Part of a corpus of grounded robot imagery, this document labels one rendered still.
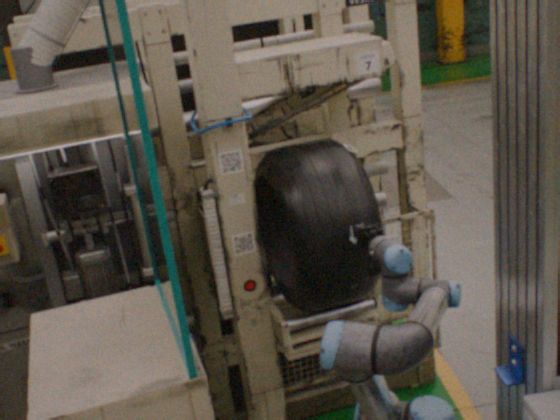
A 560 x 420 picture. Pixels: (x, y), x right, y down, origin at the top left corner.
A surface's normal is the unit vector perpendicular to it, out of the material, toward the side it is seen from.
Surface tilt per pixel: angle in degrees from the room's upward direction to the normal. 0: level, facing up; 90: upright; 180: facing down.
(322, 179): 40
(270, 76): 90
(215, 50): 90
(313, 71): 90
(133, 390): 0
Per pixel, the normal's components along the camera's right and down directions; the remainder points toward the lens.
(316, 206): 0.18, -0.25
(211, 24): 0.29, 0.31
